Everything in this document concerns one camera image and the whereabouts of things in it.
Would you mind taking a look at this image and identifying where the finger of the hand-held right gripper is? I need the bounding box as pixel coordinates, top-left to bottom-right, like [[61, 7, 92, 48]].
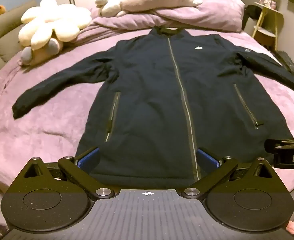
[[265, 138, 294, 153]]

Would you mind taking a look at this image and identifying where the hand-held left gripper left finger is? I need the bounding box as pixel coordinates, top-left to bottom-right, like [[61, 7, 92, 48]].
[[10, 147, 115, 200]]

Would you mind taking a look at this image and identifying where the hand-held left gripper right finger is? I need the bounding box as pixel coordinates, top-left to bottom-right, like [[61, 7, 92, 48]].
[[181, 147, 287, 200]]

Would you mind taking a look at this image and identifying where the navy zip jacket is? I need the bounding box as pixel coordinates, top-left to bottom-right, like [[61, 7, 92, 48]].
[[12, 26, 294, 189]]

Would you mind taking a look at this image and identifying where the purple bed sheet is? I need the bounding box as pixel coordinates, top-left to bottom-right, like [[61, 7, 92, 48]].
[[0, 29, 294, 198]]

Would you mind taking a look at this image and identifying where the dark grey mat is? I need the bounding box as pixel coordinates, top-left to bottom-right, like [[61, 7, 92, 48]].
[[274, 51, 294, 77]]

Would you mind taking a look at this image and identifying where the cream plush with grey ears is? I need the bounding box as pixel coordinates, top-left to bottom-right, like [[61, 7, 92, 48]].
[[20, 38, 64, 67]]

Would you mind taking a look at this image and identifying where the black cloth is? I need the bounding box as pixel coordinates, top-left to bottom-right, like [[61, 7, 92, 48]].
[[242, 4, 263, 32]]

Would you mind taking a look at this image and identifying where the yellow-legged side table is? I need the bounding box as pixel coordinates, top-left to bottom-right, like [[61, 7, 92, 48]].
[[252, 2, 284, 52]]

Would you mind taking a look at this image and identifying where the white flower plush toy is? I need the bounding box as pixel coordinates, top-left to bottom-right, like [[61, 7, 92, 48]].
[[19, 0, 92, 50]]

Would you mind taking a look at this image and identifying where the olive padded headboard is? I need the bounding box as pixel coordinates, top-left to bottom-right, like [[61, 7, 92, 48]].
[[0, 0, 37, 85]]

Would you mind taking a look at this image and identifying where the long cream plush toy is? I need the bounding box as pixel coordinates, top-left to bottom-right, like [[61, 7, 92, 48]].
[[95, 0, 203, 18]]

